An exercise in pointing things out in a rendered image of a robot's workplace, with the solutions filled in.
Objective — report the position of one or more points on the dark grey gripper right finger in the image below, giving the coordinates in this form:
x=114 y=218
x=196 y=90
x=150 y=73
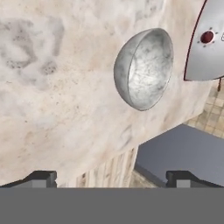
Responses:
x=182 y=178

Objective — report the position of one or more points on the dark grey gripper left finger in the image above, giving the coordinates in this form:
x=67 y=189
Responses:
x=40 y=178

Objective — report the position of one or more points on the grey metal bowl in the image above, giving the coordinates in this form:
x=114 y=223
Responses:
x=145 y=68

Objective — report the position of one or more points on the light wooden cupboard front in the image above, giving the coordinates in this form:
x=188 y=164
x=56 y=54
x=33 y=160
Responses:
x=108 y=169

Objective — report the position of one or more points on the silver appliance with red button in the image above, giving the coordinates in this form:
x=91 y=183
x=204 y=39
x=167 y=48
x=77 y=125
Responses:
x=205 y=49

